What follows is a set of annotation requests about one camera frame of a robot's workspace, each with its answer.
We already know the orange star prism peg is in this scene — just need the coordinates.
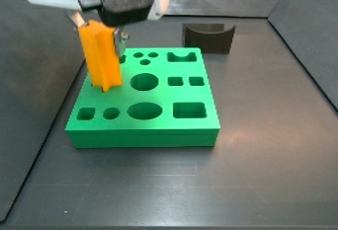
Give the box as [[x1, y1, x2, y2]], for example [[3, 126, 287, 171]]
[[78, 20, 123, 92]]

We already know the black curved holder stand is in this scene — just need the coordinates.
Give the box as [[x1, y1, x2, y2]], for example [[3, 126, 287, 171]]
[[182, 23, 237, 54]]

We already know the green shape sorter block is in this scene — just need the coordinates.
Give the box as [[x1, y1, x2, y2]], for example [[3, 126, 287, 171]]
[[64, 47, 221, 148]]

